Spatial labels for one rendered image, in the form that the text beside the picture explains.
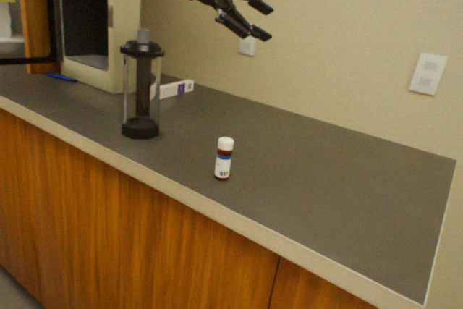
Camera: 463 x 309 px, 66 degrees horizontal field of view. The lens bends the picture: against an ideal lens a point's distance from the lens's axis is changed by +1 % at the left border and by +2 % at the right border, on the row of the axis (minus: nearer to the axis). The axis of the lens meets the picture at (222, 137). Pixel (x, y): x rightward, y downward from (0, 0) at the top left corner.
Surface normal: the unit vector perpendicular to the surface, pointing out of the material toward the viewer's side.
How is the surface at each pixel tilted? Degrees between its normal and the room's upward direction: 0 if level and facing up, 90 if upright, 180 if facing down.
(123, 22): 90
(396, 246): 1
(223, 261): 90
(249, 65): 90
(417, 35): 90
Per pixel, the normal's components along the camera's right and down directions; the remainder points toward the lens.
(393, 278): 0.12, -0.92
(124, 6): 0.81, 0.31
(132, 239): -0.58, 0.25
